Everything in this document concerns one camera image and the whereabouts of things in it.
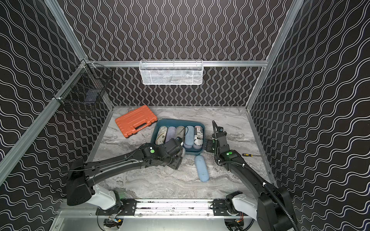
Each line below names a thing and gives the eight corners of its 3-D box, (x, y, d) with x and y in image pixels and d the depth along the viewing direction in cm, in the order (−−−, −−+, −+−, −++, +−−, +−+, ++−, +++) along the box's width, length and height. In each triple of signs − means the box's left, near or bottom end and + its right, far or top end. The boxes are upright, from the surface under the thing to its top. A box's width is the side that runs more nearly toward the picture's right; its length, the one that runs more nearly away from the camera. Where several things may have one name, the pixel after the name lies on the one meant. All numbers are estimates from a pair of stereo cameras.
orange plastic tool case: (126, 139, 103) (124, 135, 98) (117, 123, 112) (114, 118, 108) (158, 121, 113) (157, 117, 109) (147, 108, 122) (145, 103, 118)
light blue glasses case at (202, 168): (200, 182, 85) (201, 181, 83) (194, 157, 95) (194, 155, 93) (210, 180, 86) (210, 179, 84) (203, 156, 96) (203, 154, 93)
